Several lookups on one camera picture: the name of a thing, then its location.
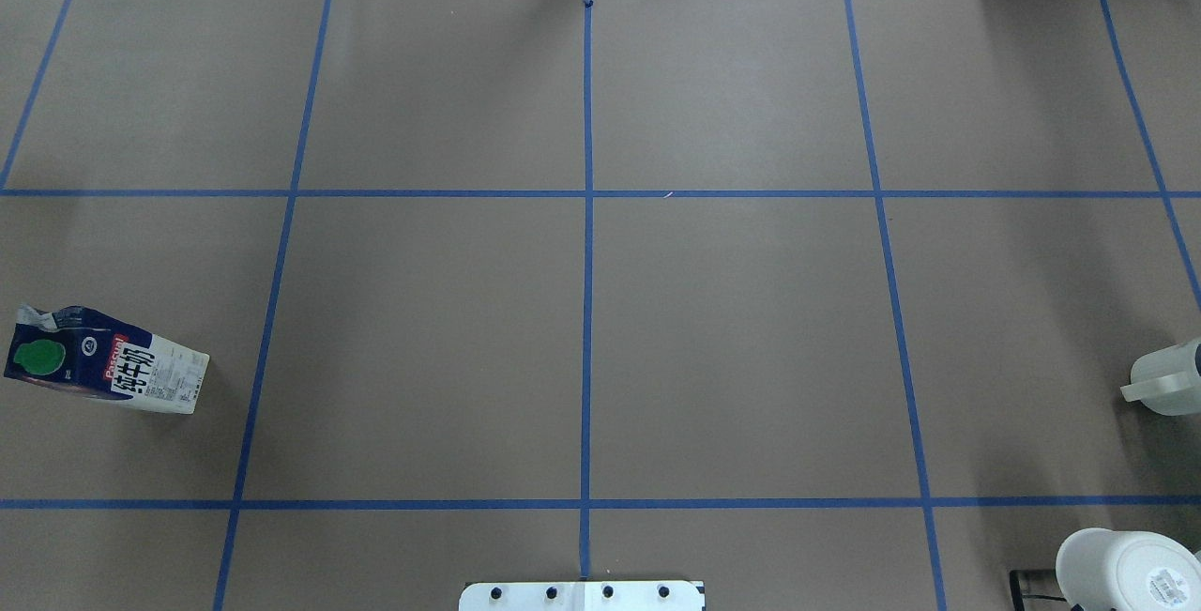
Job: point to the white ribbed mug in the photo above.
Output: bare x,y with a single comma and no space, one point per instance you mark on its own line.
1167,381

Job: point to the white upside-down cup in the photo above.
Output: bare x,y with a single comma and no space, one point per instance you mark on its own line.
1103,569

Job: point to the white metal base plate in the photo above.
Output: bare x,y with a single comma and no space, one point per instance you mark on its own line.
585,595

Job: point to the blue white milk carton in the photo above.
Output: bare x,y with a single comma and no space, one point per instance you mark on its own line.
84,352

